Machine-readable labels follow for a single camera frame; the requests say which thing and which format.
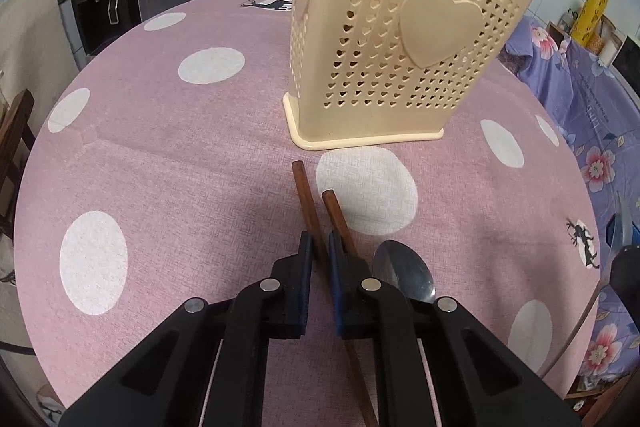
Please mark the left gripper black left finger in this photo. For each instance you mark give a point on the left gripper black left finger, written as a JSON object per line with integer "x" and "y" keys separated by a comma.
{"x": 205, "y": 364}

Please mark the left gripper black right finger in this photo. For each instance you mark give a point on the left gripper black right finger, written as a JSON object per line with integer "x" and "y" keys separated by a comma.
{"x": 436, "y": 366}

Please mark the steel spoon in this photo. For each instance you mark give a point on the steel spoon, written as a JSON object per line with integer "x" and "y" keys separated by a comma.
{"x": 399, "y": 265}

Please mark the brown wooden chopstick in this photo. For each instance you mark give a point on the brown wooden chopstick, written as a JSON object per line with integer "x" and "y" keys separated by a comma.
{"x": 310, "y": 215}
{"x": 359, "y": 385}

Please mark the purple floral cloth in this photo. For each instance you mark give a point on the purple floral cloth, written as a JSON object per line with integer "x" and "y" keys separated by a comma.
{"x": 599, "y": 122}

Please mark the pink polka dot tablecloth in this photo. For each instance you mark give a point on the pink polka dot tablecloth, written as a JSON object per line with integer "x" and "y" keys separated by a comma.
{"x": 164, "y": 172}

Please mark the yellow roll package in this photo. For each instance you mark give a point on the yellow roll package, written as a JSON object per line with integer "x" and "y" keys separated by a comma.
{"x": 587, "y": 21}

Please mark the dark wooden chair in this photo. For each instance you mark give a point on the dark wooden chair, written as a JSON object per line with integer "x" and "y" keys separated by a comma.
{"x": 14, "y": 132}

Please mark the beige plastic utensil holder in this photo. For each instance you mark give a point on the beige plastic utensil holder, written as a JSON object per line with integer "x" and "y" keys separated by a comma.
{"x": 400, "y": 46}

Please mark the beige fabric cover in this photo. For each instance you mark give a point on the beige fabric cover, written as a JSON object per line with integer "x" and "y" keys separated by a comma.
{"x": 35, "y": 55}

